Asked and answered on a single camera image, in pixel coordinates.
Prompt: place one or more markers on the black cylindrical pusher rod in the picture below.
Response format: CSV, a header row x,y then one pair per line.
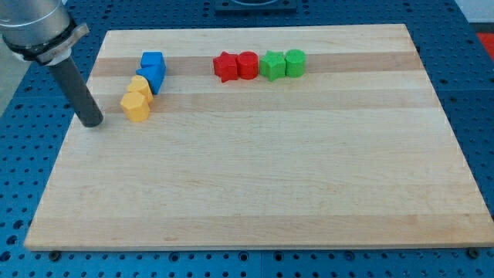
x,y
73,86

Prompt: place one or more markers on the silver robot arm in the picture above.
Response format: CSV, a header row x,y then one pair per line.
x,y
43,31

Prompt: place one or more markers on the yellow hexagon block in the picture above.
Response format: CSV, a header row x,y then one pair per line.
x,y
135,106

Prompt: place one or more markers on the yellow heart block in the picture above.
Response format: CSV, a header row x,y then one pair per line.
x,y
140,85

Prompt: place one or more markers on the blue cube block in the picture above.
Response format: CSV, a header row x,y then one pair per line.
x,y
149,59

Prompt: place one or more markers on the blue triangle block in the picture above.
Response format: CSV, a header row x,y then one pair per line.
x,y
154,75

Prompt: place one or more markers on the red star block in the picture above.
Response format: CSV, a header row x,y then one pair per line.
x,y
225,67

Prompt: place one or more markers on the dark mounting plate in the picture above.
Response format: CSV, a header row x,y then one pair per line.
x,y
228,6

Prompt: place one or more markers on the red cylinder block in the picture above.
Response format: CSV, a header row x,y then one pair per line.
x,y
248,65

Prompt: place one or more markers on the green star block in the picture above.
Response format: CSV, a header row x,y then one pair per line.
x,y
272,65

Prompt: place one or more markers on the green cylinder block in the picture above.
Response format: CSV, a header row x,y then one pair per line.
x,y
295,63

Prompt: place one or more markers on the wooden board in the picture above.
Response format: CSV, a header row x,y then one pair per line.
x,y
357,153

